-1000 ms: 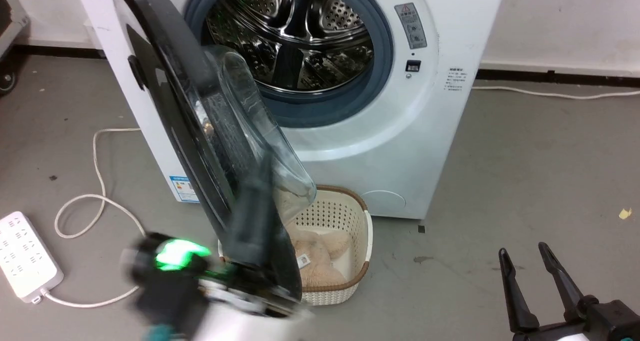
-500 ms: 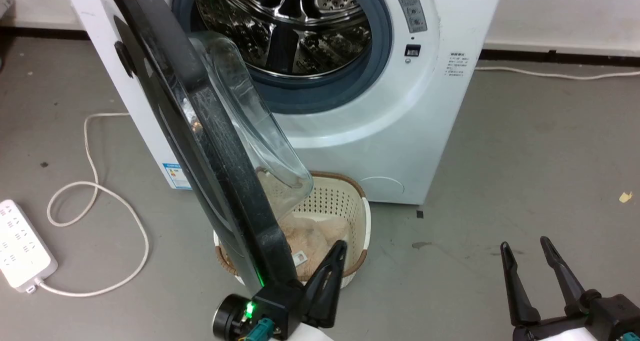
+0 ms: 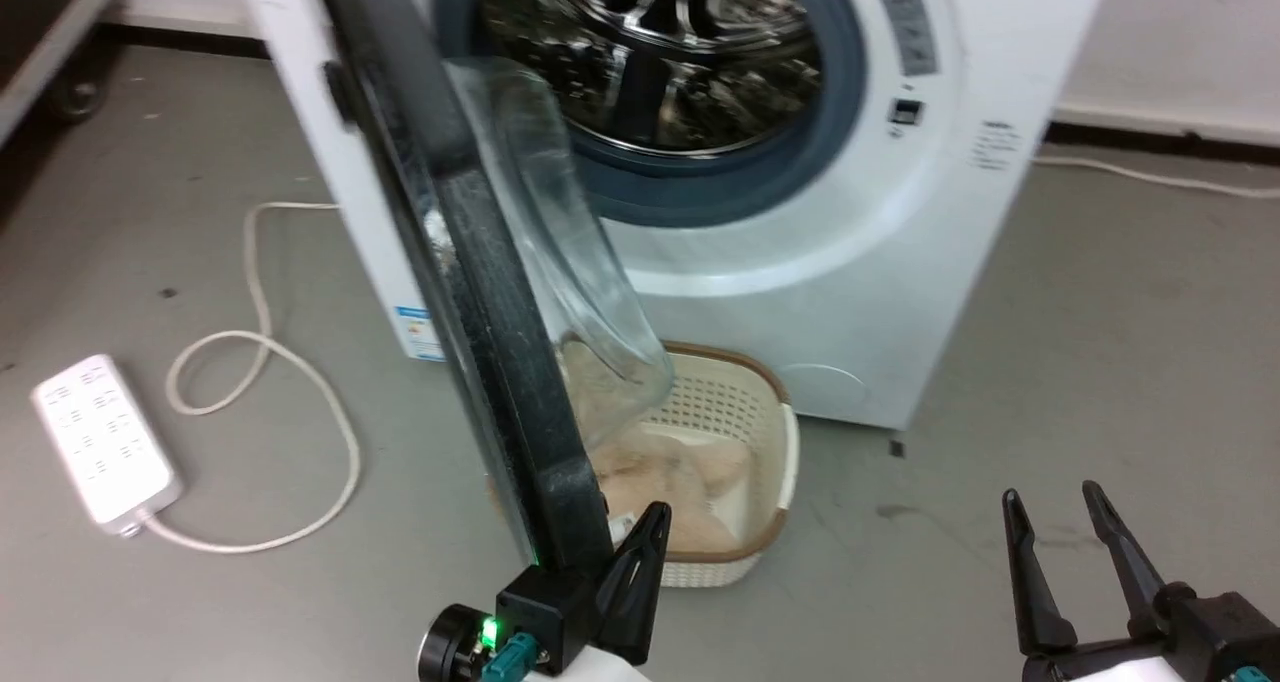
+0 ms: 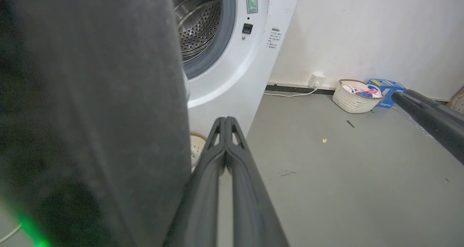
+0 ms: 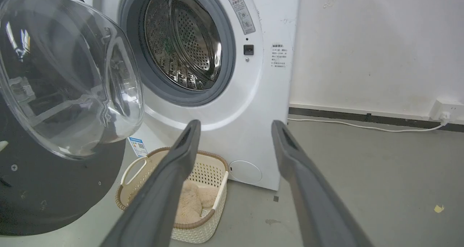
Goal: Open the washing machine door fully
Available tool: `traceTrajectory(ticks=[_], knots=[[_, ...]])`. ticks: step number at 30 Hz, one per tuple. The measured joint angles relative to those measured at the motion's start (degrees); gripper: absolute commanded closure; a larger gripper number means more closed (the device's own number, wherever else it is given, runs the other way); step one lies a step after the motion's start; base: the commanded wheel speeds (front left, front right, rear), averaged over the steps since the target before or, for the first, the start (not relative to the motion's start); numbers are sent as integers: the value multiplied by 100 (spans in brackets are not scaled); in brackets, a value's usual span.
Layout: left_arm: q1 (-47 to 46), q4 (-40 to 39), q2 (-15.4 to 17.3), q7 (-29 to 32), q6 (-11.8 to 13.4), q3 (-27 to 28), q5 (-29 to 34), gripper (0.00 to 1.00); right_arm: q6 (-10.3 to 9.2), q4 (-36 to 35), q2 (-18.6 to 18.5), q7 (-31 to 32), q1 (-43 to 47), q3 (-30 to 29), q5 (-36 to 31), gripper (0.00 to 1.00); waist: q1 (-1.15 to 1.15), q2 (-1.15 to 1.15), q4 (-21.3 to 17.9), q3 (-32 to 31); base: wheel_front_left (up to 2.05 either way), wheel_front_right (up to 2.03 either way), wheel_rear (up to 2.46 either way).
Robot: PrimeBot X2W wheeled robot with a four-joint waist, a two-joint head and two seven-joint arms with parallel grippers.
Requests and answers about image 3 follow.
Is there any thin white floor cable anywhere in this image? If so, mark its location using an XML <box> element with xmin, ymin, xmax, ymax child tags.
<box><xmin>1030</xmin><ymin>152</ymin><xmax>1280</xmax><ymax>201</ymax></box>

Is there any white front-load washing machine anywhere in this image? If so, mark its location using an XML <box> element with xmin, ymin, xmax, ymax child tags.
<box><xmin>235</xmin><ymin>0</ymin><xmax>1117</xmax><ymax>432</ymax></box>

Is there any white power strip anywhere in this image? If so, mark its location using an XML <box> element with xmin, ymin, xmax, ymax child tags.
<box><xmin>30</xmin><ymin>353</ymin><xmax>185</xmax><ymax>539</ymax></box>

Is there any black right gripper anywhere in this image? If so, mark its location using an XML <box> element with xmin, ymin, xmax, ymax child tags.
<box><xmin>1002</xmin><ymin>479</ymin><xmax>1280</xmax><ymax>682</ymax></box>

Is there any blue white energy label sticker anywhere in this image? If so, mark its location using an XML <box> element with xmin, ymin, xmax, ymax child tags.
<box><xmin>394</xmin><ymin>306</ymin><xmax>443</xmax><ymax>363</ymax></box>

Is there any white laundry basket brown rim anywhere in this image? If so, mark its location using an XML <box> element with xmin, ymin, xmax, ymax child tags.
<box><xmin>488</xmin><ymin>340</ymin><xmax>801</xmax><ymax>591</ymax></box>

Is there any grey wheeled cart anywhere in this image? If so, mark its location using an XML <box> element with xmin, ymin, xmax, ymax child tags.
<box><xmin>0</xmin><ymin>0</ymin><xmax>131</xmax><ymax>151</ymax></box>

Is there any white power strip cable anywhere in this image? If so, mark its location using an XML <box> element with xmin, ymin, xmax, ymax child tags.
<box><xmin>138</xmin><ymin>201</ymin><xmax>362</xmax><ymax>555</ymax></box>

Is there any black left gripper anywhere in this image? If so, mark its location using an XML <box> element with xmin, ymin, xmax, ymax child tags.
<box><xmin>418</xmin><ymin>502</ymin><xmax>673</xmax><ymax>682</ymax></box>

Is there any beige plush toy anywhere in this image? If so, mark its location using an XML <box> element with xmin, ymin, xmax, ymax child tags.
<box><xmin>562</xmin><ymin>430</ymin><xmax>753</xmax><ymax>553</ymax></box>

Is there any black washing machine door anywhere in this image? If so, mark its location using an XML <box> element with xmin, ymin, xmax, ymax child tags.
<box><xmin>308</xmin><ymin>0</ymin><xmax>677</xmax><ymax>575</ymax></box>

